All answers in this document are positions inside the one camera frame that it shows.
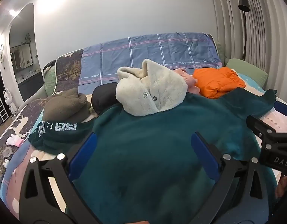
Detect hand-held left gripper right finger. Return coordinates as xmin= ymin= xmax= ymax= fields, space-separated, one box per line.
xmin=191 ymin=132 xmax=269 ymax=224

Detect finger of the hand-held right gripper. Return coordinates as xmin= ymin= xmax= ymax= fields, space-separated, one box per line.
xmin=274 ymin=101 xmax=287 ymax=119
xmin=246 ymin=115 xmax=287 ymax=145

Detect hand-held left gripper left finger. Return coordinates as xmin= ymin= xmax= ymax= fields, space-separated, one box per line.
xmin=19 ymin=132 xmax=98 ymax=224

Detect dark green fleece sweatshirt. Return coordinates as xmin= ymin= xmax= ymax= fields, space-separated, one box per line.
xmin=28 ymin=87 xmax=278 ymax=224

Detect person's right hand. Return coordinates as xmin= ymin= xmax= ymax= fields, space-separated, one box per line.
xmin=275 ymin=175 xmax=287 ymax=198

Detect light blue cloth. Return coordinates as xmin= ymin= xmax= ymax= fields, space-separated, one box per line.
xmin=237 ymin=73 xmax=269 ymax=96

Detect brown fleece garment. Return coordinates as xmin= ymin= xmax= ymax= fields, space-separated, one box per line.
xmin=42 ymin=87 xmax=92 ymax=124

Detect green pillow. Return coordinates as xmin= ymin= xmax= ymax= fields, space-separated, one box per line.
xmin=225 ymin=58 xmax=268 ymax=89

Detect black jacket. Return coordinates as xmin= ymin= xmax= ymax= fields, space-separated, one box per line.
xmin=91 ymin=82 xmax=119 ymax=113

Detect orange puffer jacket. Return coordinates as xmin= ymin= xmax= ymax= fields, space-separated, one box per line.
xmin=192 ymin=67 xmax=247 ymax=99

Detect white gloves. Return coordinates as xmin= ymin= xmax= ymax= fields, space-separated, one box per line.
xmin=6 ymin=134 xmax=24 ymax=148

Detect pink quilted jacket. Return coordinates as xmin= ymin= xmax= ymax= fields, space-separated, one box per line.
xmin=174 ymin=68 xmax=201 ymax=95

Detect pink plush blanket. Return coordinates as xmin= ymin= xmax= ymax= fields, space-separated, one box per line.
xmin=0 ymin=91 xmax=287 ymax=217

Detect beige pleated curtain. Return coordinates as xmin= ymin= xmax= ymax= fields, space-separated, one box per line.
xmin=209 ymin=0 xmax=287 ymax=94

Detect cream fleece jacket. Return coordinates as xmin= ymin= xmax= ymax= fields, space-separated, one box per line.
xmin=116 ymin=59 xmax=189 ymax=117

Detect dark cabinet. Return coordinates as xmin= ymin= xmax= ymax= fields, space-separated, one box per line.
xmin=16 ymin=71 xmax=45 ymax=101

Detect dark printed quilt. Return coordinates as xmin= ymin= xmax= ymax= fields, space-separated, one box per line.
xmin=0 ymin=49 xmax=97 ymax=178

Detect white rabbit figurine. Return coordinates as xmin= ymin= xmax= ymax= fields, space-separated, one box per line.
xmin=3 ymin=88 xmax=18 ymax=117

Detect white ladder rack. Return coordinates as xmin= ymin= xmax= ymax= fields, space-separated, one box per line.
xmin=0 ymin=91 xmax=9 ymax=122

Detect black floor lamp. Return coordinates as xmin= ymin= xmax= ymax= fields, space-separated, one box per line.
xmin=238 ymin=0 xmax=251 ymax=61

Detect blue plaid sheet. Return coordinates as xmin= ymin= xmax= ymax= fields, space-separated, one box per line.
xmin=78 ymin=32 xmax=223 ymax=87

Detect wall mirror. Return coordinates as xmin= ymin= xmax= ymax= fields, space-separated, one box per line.
xmin=10 ymin=44 xmax=33 ymax=70

